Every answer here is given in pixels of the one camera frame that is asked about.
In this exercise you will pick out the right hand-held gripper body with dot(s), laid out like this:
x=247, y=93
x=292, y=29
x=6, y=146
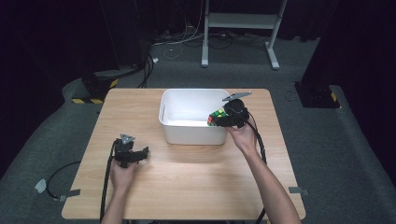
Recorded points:
x=237, y=110

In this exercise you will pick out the person's right hand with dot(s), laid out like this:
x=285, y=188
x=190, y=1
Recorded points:
x=244, y=137

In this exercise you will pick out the black yellow-striped stand base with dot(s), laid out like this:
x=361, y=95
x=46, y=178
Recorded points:
x=95, y=88

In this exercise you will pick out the white plastic bin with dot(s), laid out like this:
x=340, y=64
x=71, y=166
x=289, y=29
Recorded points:
x=186, y=116

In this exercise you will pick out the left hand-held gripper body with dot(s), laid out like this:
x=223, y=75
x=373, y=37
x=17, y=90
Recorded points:
x=124, y=150

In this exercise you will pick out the person's left hand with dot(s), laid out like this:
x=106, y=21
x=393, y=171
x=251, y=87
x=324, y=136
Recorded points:
x=122, y=177

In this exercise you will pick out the grey tape strip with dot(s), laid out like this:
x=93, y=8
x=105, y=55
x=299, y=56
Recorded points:
x=70, y=194
x=298, y=190

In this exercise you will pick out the white plug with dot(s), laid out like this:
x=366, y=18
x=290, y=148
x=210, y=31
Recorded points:
x=40, y=185

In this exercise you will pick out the grey metal stand frame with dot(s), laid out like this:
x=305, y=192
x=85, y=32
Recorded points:
x=239, y=21

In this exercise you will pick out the multicoloured puzzle cube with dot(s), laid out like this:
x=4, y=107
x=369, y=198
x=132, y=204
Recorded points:
x=217, y=116

